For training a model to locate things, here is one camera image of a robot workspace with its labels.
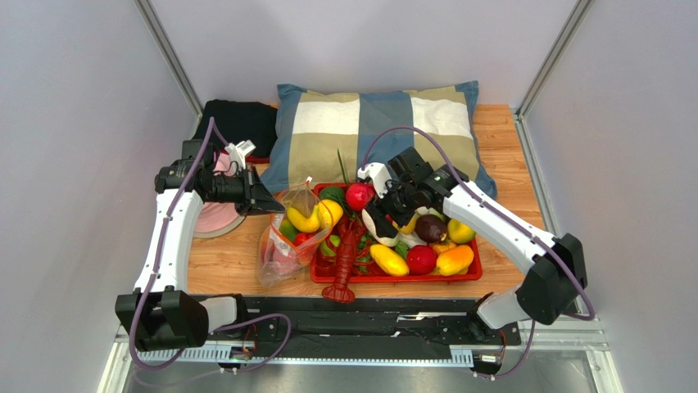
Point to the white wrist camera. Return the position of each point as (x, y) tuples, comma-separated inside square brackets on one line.
[(378, 175), (238, 154)]

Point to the red toy pomegranate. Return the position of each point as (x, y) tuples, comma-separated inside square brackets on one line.
[(358, 195)]

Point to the green orange toy papaya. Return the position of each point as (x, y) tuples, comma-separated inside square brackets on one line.
[(287, 230)]

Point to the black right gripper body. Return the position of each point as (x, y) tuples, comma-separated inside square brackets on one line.
[(393, 199)]

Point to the clear orange zip top bag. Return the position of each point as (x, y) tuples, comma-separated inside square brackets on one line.
[(290, 242)]

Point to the yellow toy lemon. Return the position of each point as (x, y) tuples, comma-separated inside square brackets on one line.
[(330, 213)]

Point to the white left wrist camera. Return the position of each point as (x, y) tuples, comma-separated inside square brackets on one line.
[(238, 154)]

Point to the yellow toy banana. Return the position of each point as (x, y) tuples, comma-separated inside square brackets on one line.
[(304, 224)]

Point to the pink bucket hat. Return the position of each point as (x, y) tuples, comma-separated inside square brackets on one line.
[(217, 219)]

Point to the red plastic tray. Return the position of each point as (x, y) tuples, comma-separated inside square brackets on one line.
[(324, 272)]

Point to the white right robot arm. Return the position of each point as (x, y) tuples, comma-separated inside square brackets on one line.
[(553, 267)]

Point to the red toy tomato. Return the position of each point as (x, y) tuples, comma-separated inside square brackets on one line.
[(421, 260)]

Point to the small orange toy fruit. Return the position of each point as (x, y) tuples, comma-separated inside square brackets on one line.
[(408, 228)]

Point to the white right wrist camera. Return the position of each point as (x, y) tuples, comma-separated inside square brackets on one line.
[(378, 175)]

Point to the black folded cloth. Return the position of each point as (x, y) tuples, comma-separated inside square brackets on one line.
[(241, 121)]

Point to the small green toy lime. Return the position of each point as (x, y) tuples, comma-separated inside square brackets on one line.
[(328, 248)]

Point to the pink toy peach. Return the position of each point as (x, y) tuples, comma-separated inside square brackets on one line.
[(276, 263)]

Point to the yellow green toy apple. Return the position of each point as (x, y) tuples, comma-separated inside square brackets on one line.
[(460, 233)]

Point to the blue beige checkered pillow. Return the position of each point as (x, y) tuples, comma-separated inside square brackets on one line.
[(328, 136)]

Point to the red toy lobster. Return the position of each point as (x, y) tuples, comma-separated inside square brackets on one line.
[(347, 254)]

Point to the red toy apple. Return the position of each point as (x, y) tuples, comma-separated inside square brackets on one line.
[(302, 238)]

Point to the yellow toy squash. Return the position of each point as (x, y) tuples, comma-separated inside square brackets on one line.
[(389, 261)]

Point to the orange yellow toy mango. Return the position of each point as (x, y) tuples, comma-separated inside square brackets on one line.
[(454, 260)]

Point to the dark green toy vegetable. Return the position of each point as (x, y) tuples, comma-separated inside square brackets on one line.
[(334, 193)]

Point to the dark purple toy eggplant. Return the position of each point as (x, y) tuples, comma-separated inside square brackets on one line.
[(430, 228)]

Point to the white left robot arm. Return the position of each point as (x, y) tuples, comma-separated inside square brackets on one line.
[(159, 313)]

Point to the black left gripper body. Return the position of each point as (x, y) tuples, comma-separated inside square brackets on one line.
[(237, 190)]

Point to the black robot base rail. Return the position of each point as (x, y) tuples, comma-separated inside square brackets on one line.
[(381, 329)]

